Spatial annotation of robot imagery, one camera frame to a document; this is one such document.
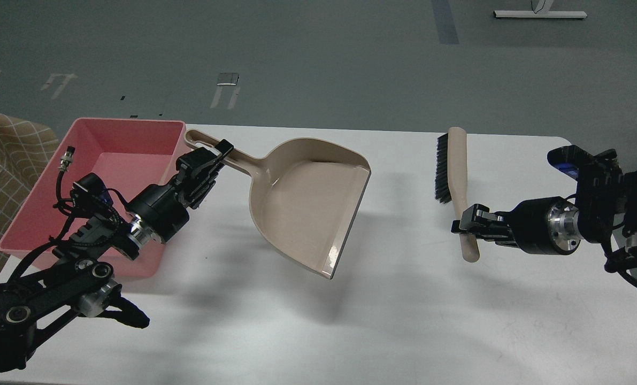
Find pink plastic bin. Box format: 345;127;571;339
0;118;188;258

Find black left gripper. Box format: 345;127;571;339
127;140;234;244

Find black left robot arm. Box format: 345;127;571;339
0;141;234;373

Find beige hand brush black bristles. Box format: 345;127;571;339
434;127;481;263

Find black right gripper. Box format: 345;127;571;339
452;197;584;256

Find white table leg base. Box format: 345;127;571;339
493;1;588;20

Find metal floor plate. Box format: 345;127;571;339
217;72;240;86

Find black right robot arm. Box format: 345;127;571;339
451;145;637;289

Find beige plastic dustpan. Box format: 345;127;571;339
185;129;372;280

